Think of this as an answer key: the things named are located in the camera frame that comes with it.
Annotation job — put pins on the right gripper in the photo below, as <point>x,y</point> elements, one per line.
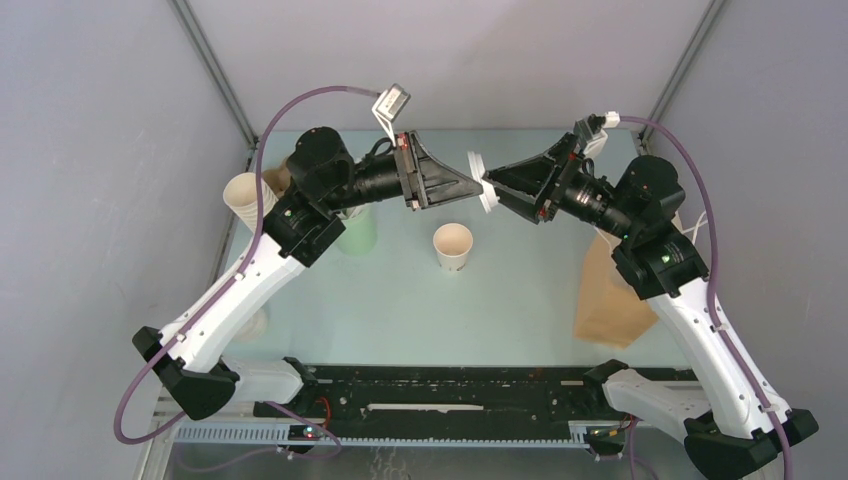
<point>522,186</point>

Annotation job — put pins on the stack of white lids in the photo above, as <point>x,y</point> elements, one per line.
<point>253,328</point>

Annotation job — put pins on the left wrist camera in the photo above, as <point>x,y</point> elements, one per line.
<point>388,106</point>

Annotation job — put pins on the white plastic cup lid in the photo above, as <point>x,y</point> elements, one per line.
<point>488,197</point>

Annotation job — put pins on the green cup holder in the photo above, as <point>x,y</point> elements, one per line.
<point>360,231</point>

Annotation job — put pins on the stack of paper cups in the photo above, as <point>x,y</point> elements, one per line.
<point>249,197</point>

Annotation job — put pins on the brown paper bag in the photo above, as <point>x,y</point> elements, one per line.
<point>608,311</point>

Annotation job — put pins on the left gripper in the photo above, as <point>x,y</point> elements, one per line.
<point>424,180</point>

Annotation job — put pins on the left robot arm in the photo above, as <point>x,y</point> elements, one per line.
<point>295,232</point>

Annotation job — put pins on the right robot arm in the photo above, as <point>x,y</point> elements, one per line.
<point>742,424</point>

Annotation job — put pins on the single paper cup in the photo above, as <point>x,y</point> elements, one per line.
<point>452,243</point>

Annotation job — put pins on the black front rail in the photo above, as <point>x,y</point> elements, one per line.
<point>488,407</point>

